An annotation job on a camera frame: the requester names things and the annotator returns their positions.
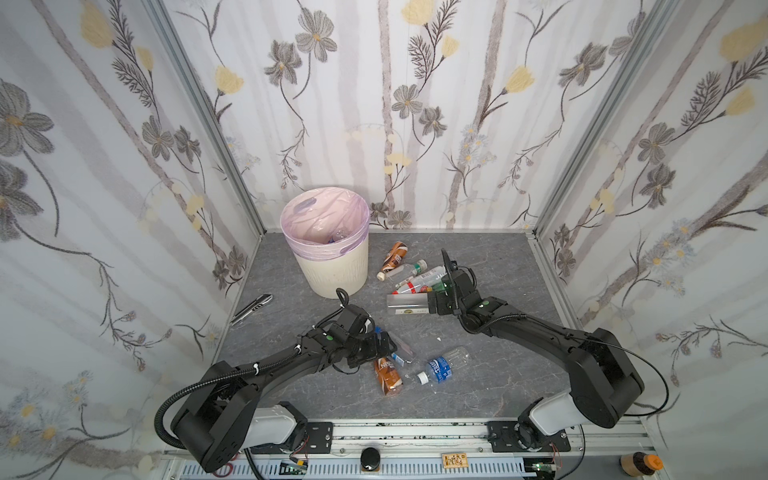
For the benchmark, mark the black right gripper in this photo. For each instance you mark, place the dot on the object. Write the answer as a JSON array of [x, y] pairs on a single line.
[[441, 298]]

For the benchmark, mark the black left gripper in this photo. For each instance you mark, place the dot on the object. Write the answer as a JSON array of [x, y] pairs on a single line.
[[375, 345]]

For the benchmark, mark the clear bottle red cap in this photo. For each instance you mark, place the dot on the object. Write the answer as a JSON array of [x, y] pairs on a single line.
[[417, 283]]

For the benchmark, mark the brown coffee bottle front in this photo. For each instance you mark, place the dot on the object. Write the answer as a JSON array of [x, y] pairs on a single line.
[[388, 376]]

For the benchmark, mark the brown coffee bottle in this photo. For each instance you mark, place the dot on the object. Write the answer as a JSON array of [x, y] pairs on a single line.
[[393, 260], [388, 376]]

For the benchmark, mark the clear bottle blue cap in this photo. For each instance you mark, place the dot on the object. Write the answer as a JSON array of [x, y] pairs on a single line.
[[403, 355]]

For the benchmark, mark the clear square bottle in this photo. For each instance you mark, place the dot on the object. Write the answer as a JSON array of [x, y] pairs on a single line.
[[408, 304]]

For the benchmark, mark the clear bottle green cap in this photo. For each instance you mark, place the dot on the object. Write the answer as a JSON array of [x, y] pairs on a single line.
[[406, 271]]

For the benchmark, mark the small pepsi bottle blue cap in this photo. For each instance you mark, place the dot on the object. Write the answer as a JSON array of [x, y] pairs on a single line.
[[339, 235]]

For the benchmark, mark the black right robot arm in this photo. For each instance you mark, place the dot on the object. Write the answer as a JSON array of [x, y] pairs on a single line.
[[603, 382]]

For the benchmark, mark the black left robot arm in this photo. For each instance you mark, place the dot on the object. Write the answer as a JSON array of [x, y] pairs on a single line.
[[216, 417]]

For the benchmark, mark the brown coffee bottle near bin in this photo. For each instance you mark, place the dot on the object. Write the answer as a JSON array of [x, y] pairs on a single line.
[[393, 260]]

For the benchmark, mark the cream plastic waste bin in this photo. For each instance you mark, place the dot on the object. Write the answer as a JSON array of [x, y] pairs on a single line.
[[348, 272]]

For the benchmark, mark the pink bin liner bag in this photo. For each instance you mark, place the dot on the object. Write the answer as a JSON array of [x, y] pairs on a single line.
[[308, 220]]

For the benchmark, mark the clear bottle blue label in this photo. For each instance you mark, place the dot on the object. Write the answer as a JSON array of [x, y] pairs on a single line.
[[444, 367]]

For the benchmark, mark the black round knob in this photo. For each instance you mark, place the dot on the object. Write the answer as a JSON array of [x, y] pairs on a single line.
[[370, 460]]

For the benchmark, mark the small wooden tag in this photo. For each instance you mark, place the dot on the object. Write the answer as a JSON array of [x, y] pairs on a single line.
[[452, 461]]

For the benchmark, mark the red scissors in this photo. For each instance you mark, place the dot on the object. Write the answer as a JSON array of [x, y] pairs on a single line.
[[224, 471]]

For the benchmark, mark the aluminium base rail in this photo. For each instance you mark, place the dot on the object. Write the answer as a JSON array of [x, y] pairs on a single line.
[[412, 449]]

